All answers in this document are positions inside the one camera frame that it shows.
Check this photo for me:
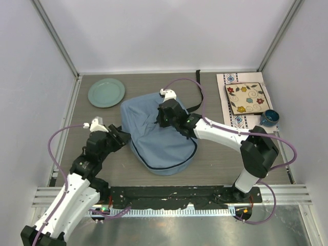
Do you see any light blue backpack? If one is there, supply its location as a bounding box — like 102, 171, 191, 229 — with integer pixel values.
120, 92, 198, 176

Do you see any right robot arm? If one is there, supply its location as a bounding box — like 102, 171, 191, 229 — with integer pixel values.
157, 99, 279, 202

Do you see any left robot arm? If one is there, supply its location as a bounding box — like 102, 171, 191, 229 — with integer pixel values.
20, 124, 131, 245

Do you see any teal round plate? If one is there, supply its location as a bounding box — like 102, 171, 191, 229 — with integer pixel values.
88, 78, 126, 108

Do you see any patterned white placemat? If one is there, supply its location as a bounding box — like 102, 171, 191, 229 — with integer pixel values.
216, 72, 273, 129

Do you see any floral square plate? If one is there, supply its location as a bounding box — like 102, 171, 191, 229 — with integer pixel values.
224, 83, 271, 115

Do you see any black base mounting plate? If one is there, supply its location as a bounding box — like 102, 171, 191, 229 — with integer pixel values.
108, 186, 262, 210

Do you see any dark blue mug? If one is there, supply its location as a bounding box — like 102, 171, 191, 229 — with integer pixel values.
259, 109, 280, 127

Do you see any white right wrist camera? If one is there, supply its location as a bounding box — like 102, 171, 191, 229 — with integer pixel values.
159, 89, 176, 102

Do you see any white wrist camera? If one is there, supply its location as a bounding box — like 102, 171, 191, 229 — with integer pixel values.
83, 116, 109, 133
159, 89, 176, 102

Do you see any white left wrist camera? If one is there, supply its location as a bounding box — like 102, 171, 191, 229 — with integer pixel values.
83, 116, 109, 133

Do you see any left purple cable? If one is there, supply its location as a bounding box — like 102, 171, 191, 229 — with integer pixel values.
32, 123, 131, 246

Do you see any slotted cable duct rail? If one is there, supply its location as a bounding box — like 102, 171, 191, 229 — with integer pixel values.
87, 207, 236, 218

